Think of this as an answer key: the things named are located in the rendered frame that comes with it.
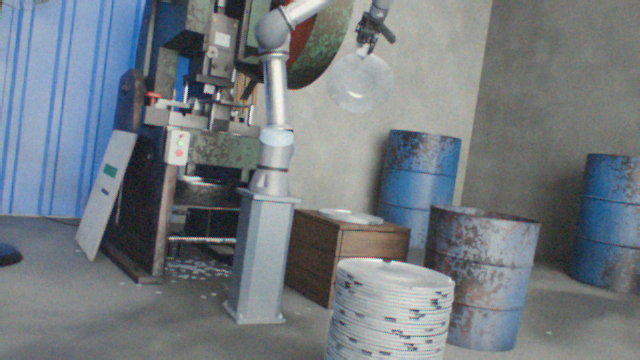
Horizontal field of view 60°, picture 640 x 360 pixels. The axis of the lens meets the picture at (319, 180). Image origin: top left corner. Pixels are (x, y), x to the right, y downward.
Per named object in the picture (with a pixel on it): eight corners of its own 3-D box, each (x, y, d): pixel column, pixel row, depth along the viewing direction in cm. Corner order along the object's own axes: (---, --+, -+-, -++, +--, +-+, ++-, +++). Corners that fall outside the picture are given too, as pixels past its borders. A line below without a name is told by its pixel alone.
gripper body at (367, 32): (353, 32, 225) (363, 7, 216) (373, 36, 227) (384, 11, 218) (355, 43, 220) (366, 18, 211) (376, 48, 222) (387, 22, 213)
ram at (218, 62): (236, 80, 253) (245, 16, 252) (205, 74, 244) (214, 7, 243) (220, 81, 267) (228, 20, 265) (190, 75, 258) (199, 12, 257)
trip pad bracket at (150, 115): (164, 155, 225) (170, 107, 223) (140, 152, 219) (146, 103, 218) (159, 154, 229) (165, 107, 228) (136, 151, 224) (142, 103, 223)
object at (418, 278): (437, 270, 153) (438, 267, 153) (469, 298, 124) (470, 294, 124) (334, 256, 152) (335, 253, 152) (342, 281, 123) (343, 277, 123)
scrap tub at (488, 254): (543, 348, 212) (564, 225, 210) (473, 359, 188) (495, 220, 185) (458, 313, 246) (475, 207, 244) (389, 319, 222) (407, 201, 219)
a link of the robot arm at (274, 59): (262, 166, 205) (253, 17, 203) (267, 165, 220) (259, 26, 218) (294, 164, 205) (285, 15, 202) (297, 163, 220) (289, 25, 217)
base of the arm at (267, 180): (296, 198, 196) (300, 170, 196) (257, 194, 189) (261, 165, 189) (279, 192, 210) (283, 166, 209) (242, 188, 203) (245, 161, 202)
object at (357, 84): (346, 122, 250) (346, 121, 251) (405, 96, 240) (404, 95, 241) (314, 72, 235) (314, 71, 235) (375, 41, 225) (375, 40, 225)
